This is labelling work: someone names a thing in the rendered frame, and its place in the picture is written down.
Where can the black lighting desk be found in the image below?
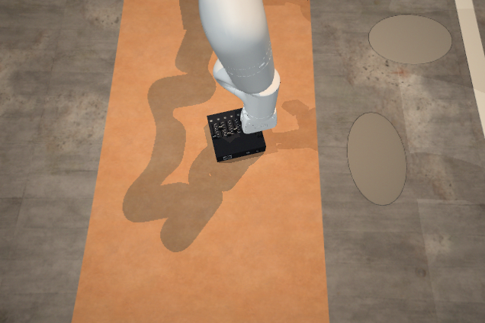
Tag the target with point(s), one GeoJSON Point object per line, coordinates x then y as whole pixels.
{"type": "Point", "coordinates": [229, 140]}

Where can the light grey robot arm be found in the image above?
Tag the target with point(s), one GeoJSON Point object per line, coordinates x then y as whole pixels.
{"type": "Point", "coordinates": [237, 31]}

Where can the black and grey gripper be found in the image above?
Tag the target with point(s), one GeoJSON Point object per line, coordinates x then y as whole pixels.
{"type": "Point", "coordinates": [250, 126]}

